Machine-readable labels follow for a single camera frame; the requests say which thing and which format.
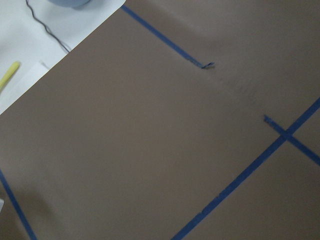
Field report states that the blue bowl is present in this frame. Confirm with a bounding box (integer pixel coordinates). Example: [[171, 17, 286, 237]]
[[48, 0, 90, 8]]

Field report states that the yellow plastic spoon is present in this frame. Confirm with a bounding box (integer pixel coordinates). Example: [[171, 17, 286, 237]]
[[0, 61, 21, 90]]

